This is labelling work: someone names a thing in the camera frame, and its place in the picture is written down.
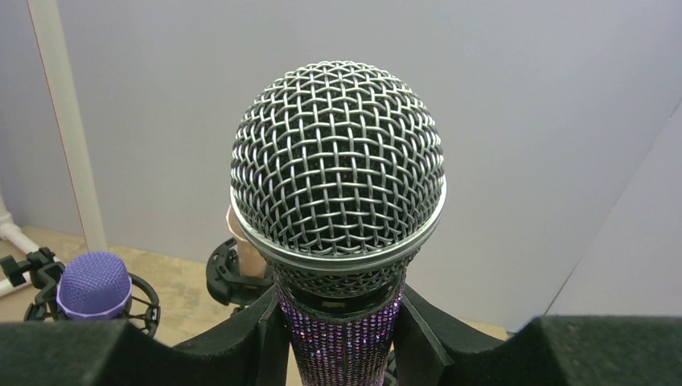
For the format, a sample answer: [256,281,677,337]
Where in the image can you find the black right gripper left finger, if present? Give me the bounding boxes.
[1,289,289,385]

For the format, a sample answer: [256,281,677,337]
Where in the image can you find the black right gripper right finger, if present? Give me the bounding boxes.
[394,287,681,385]

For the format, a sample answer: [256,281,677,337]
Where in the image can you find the round base shock mount stand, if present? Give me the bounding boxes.
[206,237,273,314]

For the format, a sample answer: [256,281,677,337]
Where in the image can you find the cream peach plastic microphone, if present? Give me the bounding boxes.
[226,206,267,278]

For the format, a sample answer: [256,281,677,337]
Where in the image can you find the violet plastic microphone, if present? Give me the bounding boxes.
[56,251,132,319]

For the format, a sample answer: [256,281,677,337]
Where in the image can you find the purple glitter microphone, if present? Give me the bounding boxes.
[230,60,447,385]

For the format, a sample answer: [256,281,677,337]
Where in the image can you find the tripod shock mount stand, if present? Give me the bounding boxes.
[1,247,161,337]

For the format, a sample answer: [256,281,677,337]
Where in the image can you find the white PVC pipe frame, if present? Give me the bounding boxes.
[0,0,109,298]

